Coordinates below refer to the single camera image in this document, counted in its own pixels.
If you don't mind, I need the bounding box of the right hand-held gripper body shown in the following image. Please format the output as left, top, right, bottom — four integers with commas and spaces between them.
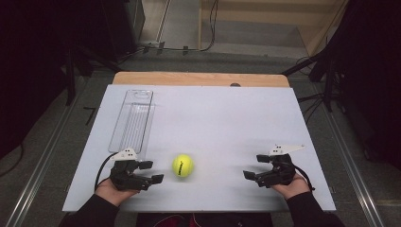
255, 144, 298, 189

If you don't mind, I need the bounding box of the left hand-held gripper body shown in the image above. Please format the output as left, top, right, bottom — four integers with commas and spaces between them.
109, 148, 153, 192

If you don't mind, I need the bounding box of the yellow tennis ball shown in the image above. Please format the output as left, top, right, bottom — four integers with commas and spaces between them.
171, 153, 195, 179

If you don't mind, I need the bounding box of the clear plastic container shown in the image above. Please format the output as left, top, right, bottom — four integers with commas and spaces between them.
107, 89, 156, 159

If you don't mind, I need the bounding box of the person's right hand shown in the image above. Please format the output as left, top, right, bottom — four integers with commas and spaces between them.
270, 172, 312, 201

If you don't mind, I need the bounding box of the person's left hand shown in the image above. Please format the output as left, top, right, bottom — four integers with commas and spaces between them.
95, 177, 140, 208

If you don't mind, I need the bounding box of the person's dark clothing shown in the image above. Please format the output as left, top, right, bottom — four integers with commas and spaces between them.
135, 212, 274, 227

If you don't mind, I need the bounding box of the black tripod stand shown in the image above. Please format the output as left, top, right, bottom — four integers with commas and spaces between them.
281, 46, 348, 114

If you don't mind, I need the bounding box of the black metal stand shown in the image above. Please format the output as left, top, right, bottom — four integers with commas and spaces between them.
62, 44, 124, 107

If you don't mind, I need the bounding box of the black curtain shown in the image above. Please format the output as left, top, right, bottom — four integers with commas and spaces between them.
315, 0, 401, 171
0, 0, 146, 160

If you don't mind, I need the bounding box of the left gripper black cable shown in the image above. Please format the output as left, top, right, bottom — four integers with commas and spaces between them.
94, 152, 120, 192

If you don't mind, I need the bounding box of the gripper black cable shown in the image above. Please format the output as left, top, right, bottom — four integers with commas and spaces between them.
94, 152, 120, 192
292, 165, 317, 193

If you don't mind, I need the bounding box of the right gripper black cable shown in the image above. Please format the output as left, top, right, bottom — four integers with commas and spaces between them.
292, 165, 317, 193

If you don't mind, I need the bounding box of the metal floor rail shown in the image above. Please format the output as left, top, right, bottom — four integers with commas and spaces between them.
4, 75, 91, 227
310, 82, 386, 227

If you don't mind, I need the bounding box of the black hanging cable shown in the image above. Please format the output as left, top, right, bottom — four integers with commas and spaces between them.
135, 0, 220, 55

